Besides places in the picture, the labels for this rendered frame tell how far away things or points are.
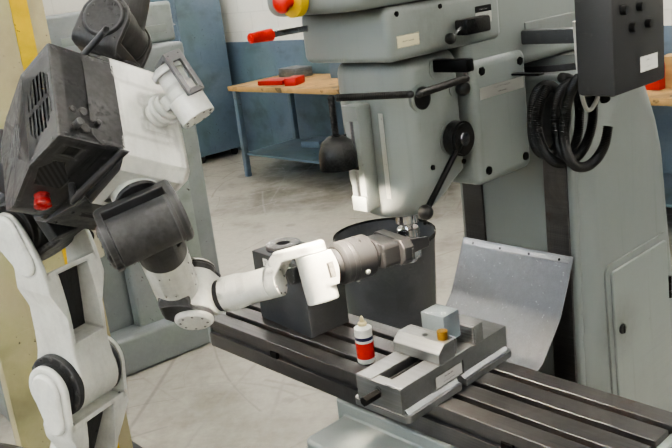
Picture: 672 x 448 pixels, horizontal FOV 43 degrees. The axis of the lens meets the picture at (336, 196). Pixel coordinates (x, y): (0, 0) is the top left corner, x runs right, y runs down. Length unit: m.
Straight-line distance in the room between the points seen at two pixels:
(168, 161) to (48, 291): 0.42
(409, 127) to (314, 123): 6.85
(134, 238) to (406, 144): 0.54
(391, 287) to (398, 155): 2.12
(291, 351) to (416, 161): 0.63
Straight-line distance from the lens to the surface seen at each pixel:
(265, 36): 1.60
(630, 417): 1.71
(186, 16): 8.92
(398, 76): 1.60
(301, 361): 2.02
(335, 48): 1.63
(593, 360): 2.12
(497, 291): 2.10
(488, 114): 1.75
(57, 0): 11.24
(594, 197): 1.99
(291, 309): 2.11
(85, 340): 1.90
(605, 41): 1.65
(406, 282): 3.72
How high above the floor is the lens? 1.80
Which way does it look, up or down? 15 degrees down
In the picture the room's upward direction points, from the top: 7 degrees counter-clockwise
